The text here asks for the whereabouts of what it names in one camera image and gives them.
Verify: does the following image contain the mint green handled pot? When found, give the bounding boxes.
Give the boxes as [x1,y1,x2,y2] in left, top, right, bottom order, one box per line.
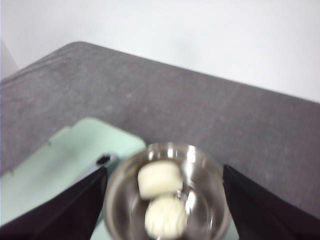
[103,141,231,240]

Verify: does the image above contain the plain smooth white bun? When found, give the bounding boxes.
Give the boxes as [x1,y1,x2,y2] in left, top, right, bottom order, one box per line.
[137,161,185,201]

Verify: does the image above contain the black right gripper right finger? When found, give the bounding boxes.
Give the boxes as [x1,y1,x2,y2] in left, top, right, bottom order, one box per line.
[222,164,320,240]

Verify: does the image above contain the ridged white bun green dots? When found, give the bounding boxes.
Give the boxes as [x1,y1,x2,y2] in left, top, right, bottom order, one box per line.
[144,194,188,238]

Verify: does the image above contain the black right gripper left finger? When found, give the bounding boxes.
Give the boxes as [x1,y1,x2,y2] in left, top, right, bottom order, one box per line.
[0,166,108,240]

